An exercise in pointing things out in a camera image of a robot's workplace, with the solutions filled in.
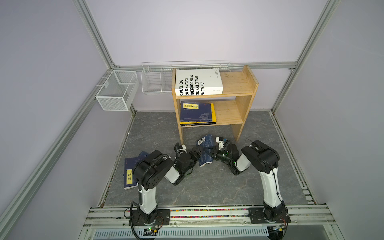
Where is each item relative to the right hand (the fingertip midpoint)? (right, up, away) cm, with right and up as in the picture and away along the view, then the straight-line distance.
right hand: (203, 151), depth 93 cm
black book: (-3, +17, -8) cm, 19 cm away
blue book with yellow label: (-7, +25, -6) cm, 27 cm away
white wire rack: (-31, +49, +6) cm, 58 cm away
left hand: (0, 0, -2) cm, 2 cm away
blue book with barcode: (+1, +4, +1) cm, 4 cm away
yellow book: (+6, +21, -8) cm, 23 cm away
